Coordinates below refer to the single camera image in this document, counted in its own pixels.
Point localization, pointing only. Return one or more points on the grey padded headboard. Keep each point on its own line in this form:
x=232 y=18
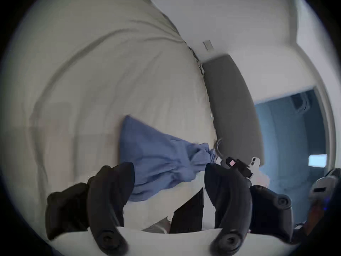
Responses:
x=231 y=103

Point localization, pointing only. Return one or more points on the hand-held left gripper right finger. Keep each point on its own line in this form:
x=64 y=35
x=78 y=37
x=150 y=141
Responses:
x=230 y=201

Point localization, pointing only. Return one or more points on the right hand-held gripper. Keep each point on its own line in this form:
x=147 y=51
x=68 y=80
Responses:
x=256 y=167

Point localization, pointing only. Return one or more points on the white wall switch plate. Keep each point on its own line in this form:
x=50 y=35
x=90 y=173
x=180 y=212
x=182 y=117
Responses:
x=207 y=44

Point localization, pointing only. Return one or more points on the bed with beige sheet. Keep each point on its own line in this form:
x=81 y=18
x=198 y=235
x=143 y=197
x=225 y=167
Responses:
x=93 y=76

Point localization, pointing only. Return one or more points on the blue shirt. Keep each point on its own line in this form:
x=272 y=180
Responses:
x=154 y=156

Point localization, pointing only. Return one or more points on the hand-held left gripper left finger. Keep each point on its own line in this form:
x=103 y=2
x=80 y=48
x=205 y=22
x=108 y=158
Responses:
x=106 y=196

